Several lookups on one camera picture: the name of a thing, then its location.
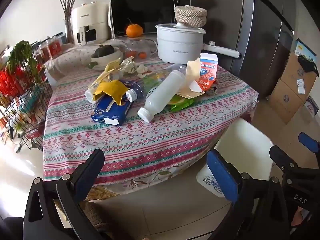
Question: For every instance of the beige paper bag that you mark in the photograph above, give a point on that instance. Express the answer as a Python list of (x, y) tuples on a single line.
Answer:
[(192, 75)]

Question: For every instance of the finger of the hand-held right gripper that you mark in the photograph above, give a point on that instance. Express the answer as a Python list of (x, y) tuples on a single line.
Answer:
[(280, 156), (308, 141)]

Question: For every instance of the white chair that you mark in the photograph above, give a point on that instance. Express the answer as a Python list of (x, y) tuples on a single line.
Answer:
[(246, 145)]

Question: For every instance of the pale yellow wrapper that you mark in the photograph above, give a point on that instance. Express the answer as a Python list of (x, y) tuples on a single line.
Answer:
[(101, 78)]

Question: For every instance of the blue biscuit box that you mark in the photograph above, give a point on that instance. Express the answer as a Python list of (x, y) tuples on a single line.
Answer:
[(110, 111)]

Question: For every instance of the black pouch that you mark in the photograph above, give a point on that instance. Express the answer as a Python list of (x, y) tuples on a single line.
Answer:
[(307, 65)]

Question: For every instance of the glass teapot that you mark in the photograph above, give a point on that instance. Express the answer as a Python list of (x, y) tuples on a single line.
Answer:
[(138, 46)]

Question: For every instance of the green snack packet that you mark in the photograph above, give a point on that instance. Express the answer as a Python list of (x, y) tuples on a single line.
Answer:
[(180, 103)]

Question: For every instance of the floral cushion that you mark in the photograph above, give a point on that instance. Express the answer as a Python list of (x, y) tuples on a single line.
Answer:
[(67, 58)]

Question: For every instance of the clear plastic bottle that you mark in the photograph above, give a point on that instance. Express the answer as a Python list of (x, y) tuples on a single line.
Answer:
[(140, 90)]

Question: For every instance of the microwave oven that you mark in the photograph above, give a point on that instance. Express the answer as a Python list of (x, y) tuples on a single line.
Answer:
[(147, 15)]

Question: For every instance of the red label jar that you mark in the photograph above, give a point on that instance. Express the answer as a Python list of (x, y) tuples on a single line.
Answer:
[(55, 46)]

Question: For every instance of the white air fryer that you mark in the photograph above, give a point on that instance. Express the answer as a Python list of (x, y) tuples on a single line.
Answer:
[(91, 22)]

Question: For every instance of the large white milk bottle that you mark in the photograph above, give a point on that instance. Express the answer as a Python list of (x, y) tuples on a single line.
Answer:
[(162, 95)]

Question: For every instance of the crumpled beige paper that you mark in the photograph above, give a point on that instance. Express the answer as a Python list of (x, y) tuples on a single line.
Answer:
[(128, 65)]

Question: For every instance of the cardboard box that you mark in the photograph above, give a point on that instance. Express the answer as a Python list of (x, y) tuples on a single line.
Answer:
[(297, 72), (287, 102)]

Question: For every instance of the small green vegetable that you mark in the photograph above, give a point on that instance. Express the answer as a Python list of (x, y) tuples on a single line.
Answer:
[(92, 65)]

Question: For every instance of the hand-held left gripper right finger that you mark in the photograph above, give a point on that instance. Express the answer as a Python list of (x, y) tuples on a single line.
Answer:
[(222, 177)]

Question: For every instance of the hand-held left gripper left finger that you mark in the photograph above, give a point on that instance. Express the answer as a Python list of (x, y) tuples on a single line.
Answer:
[(86, 180)]

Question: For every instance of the large tangerine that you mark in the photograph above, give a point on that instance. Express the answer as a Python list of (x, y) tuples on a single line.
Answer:
[(134, 30)]

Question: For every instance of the red white milk carton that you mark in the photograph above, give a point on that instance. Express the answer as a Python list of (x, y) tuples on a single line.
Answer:
[(207, 72)]

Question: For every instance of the woven rattan basket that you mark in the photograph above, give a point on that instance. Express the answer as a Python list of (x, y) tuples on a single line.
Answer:
[(190, 15)]

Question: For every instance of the glass vase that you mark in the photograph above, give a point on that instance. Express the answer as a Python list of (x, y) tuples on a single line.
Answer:
[(69, 33)]

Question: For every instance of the mustard yellow wrapper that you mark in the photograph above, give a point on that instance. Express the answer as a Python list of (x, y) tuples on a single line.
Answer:
[(112, 88)]

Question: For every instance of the grey refrigerator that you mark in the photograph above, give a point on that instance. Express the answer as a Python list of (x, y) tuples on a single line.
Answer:
[(260, 30)]

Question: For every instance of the yellow paper packet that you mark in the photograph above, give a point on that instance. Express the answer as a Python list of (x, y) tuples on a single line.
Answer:
[(113, 66)]

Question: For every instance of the green plant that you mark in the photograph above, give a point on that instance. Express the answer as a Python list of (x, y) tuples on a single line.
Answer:
[(23, 55)]

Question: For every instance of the crumpled white tissue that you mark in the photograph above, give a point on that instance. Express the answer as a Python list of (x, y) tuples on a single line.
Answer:
[(142, 71)]

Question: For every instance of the dried branches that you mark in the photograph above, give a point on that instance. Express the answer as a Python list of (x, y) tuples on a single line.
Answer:
[(68, 2)]

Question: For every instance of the white electric pot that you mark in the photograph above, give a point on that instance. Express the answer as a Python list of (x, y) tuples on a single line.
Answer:
[(178, 45)]

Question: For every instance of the dark green squash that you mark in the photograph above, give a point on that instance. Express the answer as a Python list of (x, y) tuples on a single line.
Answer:
[(103, 50)]

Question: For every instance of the white bowl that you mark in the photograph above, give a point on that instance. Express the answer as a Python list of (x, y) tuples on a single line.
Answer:
[(105, 61)]

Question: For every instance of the small tangerine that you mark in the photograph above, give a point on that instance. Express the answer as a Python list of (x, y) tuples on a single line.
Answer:
[(130, 53), (142, 55)]

